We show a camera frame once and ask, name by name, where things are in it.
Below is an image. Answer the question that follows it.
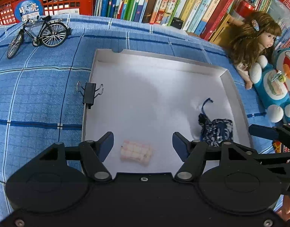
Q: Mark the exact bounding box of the navy floral drawstring pouch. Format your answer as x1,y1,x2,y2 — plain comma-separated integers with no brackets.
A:
198,98,233,147

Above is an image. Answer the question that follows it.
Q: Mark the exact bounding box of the pink plaid tissue pack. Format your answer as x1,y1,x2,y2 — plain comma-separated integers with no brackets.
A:
120,140,153,166

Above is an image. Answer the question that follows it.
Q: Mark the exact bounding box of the red patterned woven bag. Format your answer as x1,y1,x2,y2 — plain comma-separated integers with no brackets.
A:
272,123,290,153

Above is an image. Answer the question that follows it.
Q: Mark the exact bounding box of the blue Doraemon plush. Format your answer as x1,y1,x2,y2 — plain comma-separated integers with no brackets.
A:
249,48,290,124

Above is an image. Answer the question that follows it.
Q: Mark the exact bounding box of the black binder clip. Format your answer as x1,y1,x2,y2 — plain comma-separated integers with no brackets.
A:
76,81,104,109

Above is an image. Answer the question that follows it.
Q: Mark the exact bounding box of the white shallow box tray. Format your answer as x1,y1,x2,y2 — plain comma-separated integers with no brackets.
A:
82,49,253,176

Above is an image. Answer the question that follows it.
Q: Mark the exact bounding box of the blue checked tablecloth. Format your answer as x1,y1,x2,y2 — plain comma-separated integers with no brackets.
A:
0,14,272,221

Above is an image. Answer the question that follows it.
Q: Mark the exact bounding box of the brown haired doll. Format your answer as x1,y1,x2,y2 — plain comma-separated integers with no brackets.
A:
230,11,282,90

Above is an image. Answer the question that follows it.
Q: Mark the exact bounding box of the miniature black bicycle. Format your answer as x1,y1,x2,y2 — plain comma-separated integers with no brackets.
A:
7,15,71,59

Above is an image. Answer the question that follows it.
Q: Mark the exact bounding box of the red soda can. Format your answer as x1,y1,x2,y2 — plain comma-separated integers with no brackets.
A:
234,0,255,18

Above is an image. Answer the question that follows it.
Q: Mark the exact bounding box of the row of upright books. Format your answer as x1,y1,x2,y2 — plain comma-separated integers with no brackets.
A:
94,0,290,49

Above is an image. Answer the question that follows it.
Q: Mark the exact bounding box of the red plastic crate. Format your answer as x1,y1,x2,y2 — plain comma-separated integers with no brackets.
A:
0,0,95,28

